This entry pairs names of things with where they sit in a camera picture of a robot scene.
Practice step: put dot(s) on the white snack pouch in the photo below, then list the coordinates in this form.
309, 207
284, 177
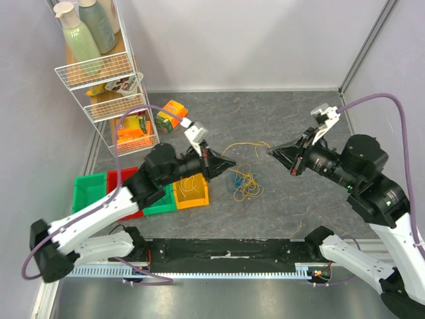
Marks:
127, 86

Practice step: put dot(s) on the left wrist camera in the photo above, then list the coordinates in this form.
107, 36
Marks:
195, 132

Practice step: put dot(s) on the orange yellow box in rack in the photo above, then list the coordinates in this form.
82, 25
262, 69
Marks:
135, 132

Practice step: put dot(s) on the red bin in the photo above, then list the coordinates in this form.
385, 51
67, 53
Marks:
112, 183

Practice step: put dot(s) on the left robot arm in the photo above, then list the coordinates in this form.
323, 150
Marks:
59, 246

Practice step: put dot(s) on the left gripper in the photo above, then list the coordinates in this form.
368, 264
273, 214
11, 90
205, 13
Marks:
210, 163

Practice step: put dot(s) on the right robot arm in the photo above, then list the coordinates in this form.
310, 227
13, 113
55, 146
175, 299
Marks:
380, 202

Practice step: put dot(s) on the light green bottle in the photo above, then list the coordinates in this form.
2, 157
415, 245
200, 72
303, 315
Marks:
78, 38

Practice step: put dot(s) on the yellow snack bag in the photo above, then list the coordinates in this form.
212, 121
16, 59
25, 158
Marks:
96, 90

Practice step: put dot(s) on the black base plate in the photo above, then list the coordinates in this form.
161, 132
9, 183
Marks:
184, 256

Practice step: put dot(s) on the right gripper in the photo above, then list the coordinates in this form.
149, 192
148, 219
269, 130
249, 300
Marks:
302, 157

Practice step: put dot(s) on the far left green bin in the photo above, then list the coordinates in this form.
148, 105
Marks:
88, 189

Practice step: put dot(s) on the green bin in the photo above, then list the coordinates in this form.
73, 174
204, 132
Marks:
164, 205
88, 189

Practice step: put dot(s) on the white wire shelf rack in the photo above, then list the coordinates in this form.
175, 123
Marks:
108, 107

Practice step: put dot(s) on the pink bottle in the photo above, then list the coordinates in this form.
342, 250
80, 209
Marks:
112, 14

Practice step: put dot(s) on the grey green bottle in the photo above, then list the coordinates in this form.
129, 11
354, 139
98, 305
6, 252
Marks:
96, 19

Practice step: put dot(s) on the aluminium corner post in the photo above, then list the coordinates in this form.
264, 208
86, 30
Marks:
374, 33

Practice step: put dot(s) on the orange bin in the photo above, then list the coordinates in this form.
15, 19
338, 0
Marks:
191, 192

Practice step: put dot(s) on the orange juice carton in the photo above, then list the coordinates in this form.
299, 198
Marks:
165, 119

